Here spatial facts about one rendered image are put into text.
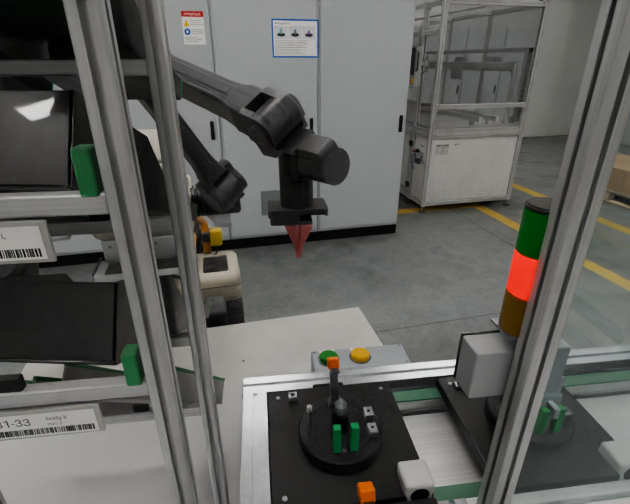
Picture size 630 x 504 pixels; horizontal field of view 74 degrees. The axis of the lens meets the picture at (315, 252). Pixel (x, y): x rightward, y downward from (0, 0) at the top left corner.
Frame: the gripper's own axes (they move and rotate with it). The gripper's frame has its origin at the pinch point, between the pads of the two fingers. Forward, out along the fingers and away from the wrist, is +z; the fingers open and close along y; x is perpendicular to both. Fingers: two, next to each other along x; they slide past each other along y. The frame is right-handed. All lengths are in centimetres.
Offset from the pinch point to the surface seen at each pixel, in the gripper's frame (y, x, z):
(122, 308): -18.9, -34.9, -11.0
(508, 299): 21.6, -31.1, -6.3
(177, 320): -17.1, -24.0, -2.4
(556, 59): 610, 809, -41
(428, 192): 173, 357, 96
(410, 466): 14.1, -27.0, 24.8
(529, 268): 22.2, -32.7, -11.0
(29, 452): -54, -5, 37
